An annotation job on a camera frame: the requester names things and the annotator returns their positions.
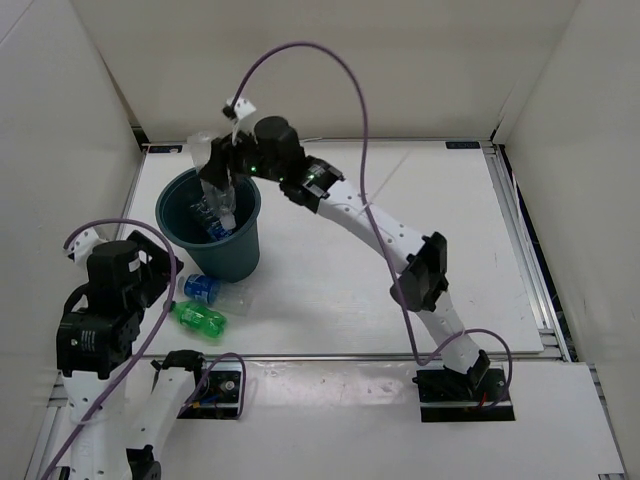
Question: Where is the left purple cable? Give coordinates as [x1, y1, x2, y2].
[37, 218, 182, 480]

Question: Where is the clear bottle blue label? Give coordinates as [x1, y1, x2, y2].
[188, 196, 233, 241]

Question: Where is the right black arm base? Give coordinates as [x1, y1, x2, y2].
[412, 368, 516, 423]

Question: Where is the dark teal plastic bin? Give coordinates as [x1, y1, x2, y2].
[155, 169, 261, 282]

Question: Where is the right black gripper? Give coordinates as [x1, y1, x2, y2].
[198, 122, 287, 192]

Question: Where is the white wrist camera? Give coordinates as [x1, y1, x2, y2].
[64, 227, 107, 266]
[222, 97, 256, 144]

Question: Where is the clear crushed plastic bottle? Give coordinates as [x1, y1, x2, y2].
[187, 131, 236, 233]

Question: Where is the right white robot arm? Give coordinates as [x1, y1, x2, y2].
[189, 116, 489, 400]

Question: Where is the purple cable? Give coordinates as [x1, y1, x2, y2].
[37, 218, 182, 480]
[222, 41, 513, 410]

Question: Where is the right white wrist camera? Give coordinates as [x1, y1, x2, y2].
[222, 97, 256, 144]

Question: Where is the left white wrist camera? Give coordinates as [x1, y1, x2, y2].
[64, 227, 107, 266]

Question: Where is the green plastic soda bottle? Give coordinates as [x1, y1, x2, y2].
[170, 301, 227, 340]

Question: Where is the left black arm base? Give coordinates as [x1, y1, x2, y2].
[178, 370, 244, 420]

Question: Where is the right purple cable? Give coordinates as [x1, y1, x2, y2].
[222, 41, 513, 410]

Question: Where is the Pocari Sweat clear bottle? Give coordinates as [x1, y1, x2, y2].
[177, 274, 253, 316]

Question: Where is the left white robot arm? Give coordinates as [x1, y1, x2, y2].
[56, 229, 210, 479]

